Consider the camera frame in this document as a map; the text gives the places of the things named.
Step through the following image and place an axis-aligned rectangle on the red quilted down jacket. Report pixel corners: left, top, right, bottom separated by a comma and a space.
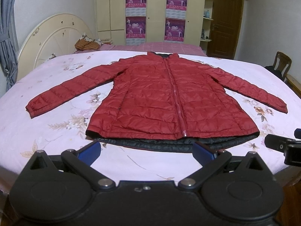
26, 52, 288, 153

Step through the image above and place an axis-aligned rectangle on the pink floral bed quilt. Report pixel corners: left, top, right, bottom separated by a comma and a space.
1, 50, 300, 191

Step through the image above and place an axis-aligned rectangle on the wooden chair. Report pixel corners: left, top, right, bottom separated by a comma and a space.
265, 52, 292, 81

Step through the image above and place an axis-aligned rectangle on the pink checked bed sheet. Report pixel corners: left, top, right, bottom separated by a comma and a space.
74, 41, 208, 57

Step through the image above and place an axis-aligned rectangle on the orange patterned pillow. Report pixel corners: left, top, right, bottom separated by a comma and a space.
74, 34, 113, 51

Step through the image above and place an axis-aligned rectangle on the cream corner shelf unit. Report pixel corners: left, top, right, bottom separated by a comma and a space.
200, 0, 215, 54

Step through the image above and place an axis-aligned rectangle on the cream curved headboard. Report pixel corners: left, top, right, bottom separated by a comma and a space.
17, 13, 93, 80

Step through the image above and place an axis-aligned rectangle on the grey blue curtain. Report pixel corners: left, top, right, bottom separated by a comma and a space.
1, 0, 18, 91

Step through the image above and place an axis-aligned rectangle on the lower right purple poster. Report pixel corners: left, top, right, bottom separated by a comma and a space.
164, 18, 186, 43

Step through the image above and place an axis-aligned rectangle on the purple poster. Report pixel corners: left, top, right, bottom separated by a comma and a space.
125, 16, 146, 45
164, 18, 186, 43
166, 0, 187, 20
125, 0, 147, 16

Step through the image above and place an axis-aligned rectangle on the brown wooden door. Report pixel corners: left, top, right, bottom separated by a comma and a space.
207, 0, 244, 59

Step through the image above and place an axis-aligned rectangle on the lower left purple poster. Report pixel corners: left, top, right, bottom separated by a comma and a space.
125, 16, 146, 45

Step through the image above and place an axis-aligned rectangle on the cream wardrobe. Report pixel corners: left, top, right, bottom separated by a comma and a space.
96, 0, 204, 46

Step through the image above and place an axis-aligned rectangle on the upper right purple poster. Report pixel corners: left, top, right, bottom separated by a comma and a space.
166, 0, 187, 20

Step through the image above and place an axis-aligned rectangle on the upper left purple poster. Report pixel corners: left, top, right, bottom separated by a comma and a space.
125, 0, 147, 16

